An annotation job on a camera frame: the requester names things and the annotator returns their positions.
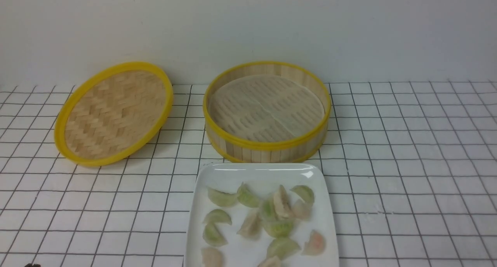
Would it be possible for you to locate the green dumpling top centre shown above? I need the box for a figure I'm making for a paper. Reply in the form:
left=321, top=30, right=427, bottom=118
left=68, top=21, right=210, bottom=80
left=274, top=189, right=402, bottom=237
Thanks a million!
left=236, top=182, right=261, bottom=208

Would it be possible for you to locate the green dumpling top right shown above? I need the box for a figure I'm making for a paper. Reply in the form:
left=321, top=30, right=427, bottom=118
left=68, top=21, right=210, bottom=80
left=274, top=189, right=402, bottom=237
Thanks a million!
left=290, top=185, right=315, bottom=205

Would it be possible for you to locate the pink dumpling edge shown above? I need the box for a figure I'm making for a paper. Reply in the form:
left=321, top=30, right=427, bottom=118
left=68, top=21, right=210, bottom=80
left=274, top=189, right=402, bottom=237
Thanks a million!
left=301, top=230, right=326, bottom=256

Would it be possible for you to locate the green dumpling middle left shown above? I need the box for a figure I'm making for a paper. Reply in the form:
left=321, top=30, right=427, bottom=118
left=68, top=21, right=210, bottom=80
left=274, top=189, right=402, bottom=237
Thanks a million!
left=202, top=209, right=232, bottom=225

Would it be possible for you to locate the green dumpling far left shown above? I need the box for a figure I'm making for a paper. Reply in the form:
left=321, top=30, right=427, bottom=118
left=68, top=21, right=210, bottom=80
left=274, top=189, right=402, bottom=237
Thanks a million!
left=207, top=186, right=238, bottom=208

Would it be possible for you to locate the large green dumpling centre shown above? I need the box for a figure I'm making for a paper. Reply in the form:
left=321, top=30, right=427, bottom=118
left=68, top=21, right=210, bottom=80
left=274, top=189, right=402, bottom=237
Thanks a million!
left=261, top=219, right=295, bottom=238

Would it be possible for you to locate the yellow-rimmed bamboo steamer basket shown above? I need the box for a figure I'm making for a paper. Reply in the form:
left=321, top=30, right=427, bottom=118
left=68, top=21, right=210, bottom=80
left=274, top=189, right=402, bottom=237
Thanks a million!
left=203, top=61, right=332, bottom=163

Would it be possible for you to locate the white square plate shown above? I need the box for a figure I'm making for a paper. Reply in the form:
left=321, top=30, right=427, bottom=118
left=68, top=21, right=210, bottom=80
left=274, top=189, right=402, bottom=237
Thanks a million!
left=183, top=164, right=339, bottom=267

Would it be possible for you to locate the beige upright dumpling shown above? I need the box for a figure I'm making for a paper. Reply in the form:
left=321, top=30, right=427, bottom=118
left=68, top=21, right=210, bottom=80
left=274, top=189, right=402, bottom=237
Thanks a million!
left=272, top=185, right=294, bottom=219

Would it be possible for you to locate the green dumpling lower left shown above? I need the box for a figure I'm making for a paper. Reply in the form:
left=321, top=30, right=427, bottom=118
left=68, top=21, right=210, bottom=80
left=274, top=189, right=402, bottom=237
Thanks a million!
left=202, top=222, right=228, bottom=247

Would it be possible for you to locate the pale dumpling bottom left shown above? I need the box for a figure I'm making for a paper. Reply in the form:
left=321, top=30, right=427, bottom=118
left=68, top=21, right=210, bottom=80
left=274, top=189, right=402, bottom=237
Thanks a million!
left=201, top=246, right=224, bottom=267

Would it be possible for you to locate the yellow-rimmed bamboo steamer lid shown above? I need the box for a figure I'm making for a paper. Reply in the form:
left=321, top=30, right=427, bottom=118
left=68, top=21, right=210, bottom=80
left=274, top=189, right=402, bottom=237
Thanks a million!
left=54, top=62, right=174, bottom=167

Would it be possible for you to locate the beige dumpling centre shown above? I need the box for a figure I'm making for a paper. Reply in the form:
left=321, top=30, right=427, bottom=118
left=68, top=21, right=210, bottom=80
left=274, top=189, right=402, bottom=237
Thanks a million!
left=237, top=209, right=261, bottom=241

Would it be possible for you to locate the green dumpling lower right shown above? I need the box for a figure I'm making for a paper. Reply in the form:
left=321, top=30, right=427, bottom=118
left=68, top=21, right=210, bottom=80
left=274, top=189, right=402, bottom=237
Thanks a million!
left=266, top=237, right=301, bottom=260

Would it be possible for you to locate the white steamer liner paper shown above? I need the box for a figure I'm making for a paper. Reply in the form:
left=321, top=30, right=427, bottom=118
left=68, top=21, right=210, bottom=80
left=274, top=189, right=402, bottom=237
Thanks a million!
left=208, top=75, right=325, bottom=142

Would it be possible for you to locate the pale pink dumpling right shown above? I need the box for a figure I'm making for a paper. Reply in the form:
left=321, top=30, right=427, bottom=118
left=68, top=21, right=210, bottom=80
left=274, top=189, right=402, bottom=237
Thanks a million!
left=291, top=199, right=312, bottom=221

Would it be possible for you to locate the beige dumpling bottom edge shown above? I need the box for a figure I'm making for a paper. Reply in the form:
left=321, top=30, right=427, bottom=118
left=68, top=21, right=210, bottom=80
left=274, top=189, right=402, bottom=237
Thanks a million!
left=257, top=256, right=282, bottom=267

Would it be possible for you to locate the dark object bottom left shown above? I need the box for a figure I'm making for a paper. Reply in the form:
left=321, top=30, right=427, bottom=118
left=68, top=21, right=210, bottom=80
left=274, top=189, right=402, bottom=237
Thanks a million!
left=24, top=263, right=41, bottom=267

